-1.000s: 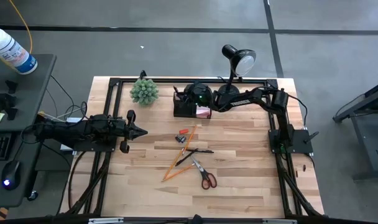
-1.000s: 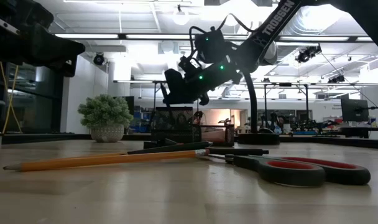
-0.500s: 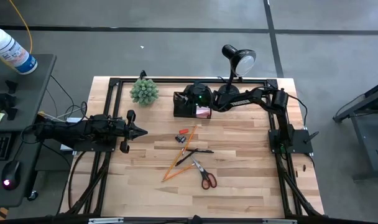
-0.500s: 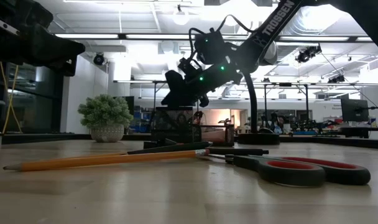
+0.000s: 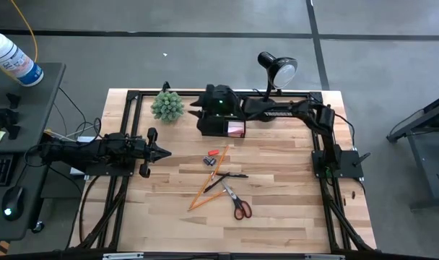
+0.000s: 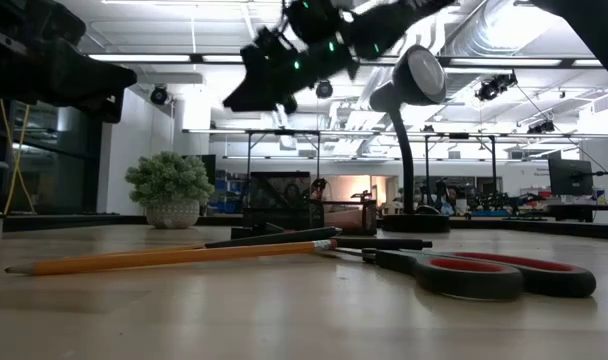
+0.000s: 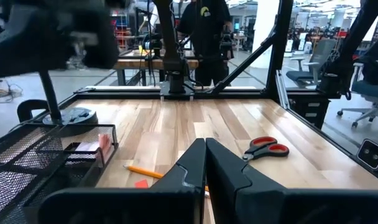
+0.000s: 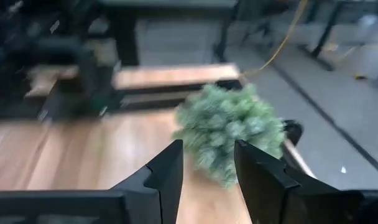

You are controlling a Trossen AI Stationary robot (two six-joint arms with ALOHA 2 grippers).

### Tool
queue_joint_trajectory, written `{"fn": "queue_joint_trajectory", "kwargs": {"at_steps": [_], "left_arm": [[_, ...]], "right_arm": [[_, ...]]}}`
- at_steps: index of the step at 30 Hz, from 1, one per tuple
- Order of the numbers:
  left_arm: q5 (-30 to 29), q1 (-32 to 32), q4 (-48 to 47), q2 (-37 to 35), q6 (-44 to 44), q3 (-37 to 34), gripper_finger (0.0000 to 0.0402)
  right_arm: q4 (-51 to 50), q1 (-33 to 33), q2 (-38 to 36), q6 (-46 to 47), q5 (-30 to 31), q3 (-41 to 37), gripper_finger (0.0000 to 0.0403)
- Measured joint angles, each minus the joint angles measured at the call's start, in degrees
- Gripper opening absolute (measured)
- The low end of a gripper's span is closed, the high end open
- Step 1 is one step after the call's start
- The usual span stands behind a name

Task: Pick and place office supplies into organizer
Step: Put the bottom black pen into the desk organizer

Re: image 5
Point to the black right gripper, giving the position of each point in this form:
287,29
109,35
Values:
221,99

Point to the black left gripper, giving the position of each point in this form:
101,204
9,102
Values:
125,150

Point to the orange eraser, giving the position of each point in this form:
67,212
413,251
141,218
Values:
213,152

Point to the black binder clip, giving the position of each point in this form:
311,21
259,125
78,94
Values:
207,160
212,161

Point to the black pen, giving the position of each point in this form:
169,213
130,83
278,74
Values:
216,183
237,176

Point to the black and red scissors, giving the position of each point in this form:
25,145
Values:
233,196

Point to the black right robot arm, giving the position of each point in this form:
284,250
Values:
288,112

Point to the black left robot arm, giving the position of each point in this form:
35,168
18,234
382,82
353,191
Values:
78,153

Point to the black mesh desk organizer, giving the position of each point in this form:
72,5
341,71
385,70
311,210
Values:
214,128

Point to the green artificial plant white pot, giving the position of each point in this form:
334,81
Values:
167,106

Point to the black gooseneck desk lamp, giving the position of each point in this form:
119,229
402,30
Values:
282,72

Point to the black side desk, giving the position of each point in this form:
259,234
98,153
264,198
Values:
31,122

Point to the black caster wheel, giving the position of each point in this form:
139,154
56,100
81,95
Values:
38,227

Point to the black computer mouse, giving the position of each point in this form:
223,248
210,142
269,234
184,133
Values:
13,204

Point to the small black printed part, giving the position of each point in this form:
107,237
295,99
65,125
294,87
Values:
13,100

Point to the large black printed part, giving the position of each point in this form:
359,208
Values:
4,119

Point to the white disinfectant wipes canister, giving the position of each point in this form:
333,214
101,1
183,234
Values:
13,59

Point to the dark grey neighbouring table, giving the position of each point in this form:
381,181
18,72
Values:
421,169

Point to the black metal table frame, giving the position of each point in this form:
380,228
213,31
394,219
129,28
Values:
127,115

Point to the silver table bracket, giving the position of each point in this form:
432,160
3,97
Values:
122,256
324,257

